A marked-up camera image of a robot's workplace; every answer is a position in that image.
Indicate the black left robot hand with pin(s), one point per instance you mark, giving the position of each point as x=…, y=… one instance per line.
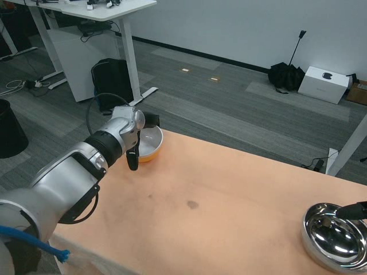
x=132, y=160

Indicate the white floor power strip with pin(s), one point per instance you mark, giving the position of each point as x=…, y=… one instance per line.
x=37, y=84

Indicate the white standing desk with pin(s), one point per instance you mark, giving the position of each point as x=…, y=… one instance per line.
x=114, y=10
x=47, y=48

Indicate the black folded umbrella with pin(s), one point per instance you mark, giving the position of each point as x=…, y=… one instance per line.
x=286, y=78

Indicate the brown cardboard box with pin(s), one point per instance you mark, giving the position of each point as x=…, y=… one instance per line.
x=358, y=94

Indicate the brass floor outlet plate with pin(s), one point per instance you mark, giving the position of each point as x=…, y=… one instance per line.
x=214, y=78
x=184, y=70

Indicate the black waste bin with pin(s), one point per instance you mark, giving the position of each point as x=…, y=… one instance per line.
x=11, y=131

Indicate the white side table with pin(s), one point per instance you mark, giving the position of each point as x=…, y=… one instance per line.
x=348, y=146

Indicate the white and orange plastic bowl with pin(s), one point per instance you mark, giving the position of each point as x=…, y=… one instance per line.
x=150, y=146

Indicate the shiny steel bowl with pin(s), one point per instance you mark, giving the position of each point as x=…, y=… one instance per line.
x=332, y=243

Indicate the white box with black logo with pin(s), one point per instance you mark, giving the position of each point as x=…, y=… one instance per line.
x=321, y=87

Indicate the black backpack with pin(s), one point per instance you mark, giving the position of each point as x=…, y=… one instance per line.
x=113, y=83

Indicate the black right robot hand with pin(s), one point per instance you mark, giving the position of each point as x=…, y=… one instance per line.
x=352, y=211

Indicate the small black robot device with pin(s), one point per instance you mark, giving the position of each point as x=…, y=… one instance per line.
x=100, y=3

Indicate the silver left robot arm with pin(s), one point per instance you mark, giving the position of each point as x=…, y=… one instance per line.
x=71, y=177

